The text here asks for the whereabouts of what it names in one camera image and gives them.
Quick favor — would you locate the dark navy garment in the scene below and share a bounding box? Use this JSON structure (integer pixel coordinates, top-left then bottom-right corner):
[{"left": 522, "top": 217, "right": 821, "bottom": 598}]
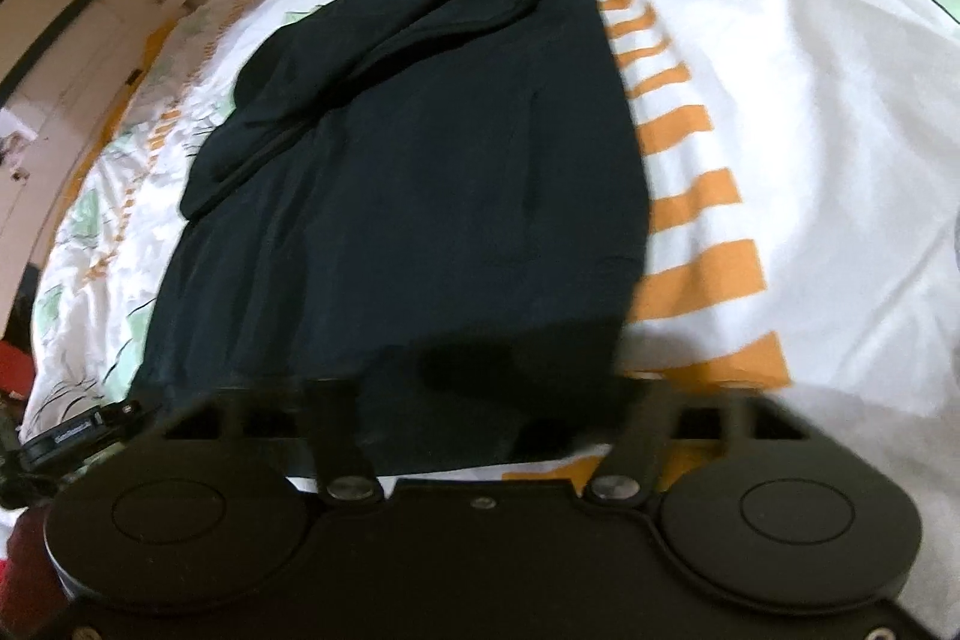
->
[{"left": 130, "top": 0, "right": 651, "bottom": 471}]

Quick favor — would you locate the white patterned duvet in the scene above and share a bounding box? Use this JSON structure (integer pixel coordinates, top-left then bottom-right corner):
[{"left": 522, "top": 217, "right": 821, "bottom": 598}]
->
[{"left": 23, "top": 0, "right": 958, "bottom": 638}]

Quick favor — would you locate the white wooden shelf unit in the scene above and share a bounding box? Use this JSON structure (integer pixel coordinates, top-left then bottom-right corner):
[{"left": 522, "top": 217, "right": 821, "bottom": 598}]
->
[{"left": 2, "top": 0, "right": 161, "bottom": 320}]

